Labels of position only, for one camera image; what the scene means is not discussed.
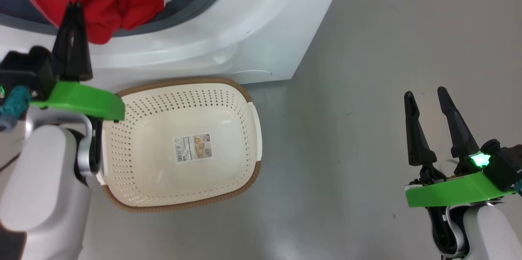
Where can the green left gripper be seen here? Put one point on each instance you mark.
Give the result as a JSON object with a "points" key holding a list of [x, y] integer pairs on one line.
{"points": [[81, 98]]}

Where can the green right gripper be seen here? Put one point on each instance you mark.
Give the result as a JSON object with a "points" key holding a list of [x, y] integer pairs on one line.
{"points": [[448, 192]]}

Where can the paper basket label sticker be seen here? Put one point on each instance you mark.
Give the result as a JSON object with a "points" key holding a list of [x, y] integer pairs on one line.
{"points": [[193, 148]]}

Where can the cream laundry basket brown rim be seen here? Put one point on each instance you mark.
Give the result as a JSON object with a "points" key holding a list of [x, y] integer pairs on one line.
{"points": [[163, 178]]}

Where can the white front-load washing machine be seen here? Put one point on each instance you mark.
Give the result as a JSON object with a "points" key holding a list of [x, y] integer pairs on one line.
{"points": [[244, 27]]}

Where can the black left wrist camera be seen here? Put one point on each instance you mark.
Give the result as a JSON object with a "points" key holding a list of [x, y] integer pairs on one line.
{"points": [[28, 68]]}

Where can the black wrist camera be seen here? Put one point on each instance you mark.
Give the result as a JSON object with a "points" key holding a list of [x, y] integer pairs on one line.
{"points": [[503, 166], [28, 68]]}

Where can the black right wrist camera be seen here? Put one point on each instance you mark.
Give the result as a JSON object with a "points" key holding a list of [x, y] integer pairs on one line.
{"points": [[503, 166]]}

